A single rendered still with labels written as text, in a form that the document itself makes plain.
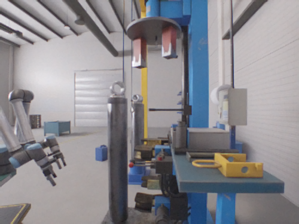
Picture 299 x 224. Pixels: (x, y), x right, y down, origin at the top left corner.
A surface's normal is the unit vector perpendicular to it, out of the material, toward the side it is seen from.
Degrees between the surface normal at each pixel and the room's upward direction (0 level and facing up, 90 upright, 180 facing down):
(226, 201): 90
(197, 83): 90
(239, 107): 90
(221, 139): 90
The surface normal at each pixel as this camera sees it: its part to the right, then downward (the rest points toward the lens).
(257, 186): -0.08, 0.01
